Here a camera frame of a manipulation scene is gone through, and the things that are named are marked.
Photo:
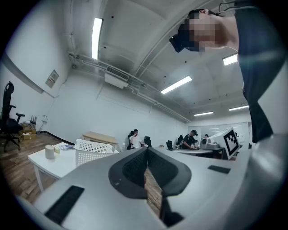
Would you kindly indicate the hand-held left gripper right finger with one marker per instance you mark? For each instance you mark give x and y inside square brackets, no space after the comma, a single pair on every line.
[202,191]

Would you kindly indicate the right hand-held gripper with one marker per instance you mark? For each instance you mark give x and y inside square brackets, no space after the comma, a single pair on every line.
[230,143]

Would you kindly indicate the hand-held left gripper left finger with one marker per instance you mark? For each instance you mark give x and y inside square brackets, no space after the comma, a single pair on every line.
[90,191]

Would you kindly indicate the white plastic basket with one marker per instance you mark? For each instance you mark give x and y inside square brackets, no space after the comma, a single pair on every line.
[94,152]

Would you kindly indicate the white desk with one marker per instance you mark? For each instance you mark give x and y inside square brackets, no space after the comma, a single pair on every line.
[193,151]

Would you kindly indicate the black office chair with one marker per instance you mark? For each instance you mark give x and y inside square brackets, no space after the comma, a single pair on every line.
[147,141]
[169,144]
[129,143]
[10,121]
[180,139]

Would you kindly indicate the ceiling light panel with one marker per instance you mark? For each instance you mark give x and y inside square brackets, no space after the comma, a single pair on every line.
[97,38]
[203,113]
[238,108]
[230,59]
[176,84]

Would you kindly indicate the wet wipes packet purple label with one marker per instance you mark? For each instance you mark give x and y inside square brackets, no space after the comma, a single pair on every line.
[66,147]

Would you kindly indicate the yellow sponge bar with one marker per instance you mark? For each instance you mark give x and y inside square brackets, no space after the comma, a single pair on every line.
[57,149]

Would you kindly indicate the clear water bottle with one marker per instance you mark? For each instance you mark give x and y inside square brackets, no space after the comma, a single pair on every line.
[122,147]

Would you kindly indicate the wooden table white legs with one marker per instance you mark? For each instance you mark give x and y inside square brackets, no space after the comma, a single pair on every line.
[100,136]

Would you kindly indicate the black router with antennas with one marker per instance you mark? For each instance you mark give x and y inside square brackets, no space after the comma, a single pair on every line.
[33,120]

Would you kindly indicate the person's black clothing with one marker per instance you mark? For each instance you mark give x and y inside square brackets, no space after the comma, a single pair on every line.
[258,56]

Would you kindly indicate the person's head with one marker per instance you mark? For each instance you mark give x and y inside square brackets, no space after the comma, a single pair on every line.
[227,33]

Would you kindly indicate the white ceiling air conditioner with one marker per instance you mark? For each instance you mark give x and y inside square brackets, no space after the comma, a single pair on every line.
[117,78]

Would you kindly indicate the white ceiling pipes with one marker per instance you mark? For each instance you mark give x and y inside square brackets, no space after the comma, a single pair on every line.
[74,55]

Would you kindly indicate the black head-worn camera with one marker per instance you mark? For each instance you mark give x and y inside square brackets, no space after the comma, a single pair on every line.
[177,43]

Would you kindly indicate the grey wall panel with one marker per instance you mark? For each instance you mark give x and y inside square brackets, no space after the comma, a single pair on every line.
[52,78]

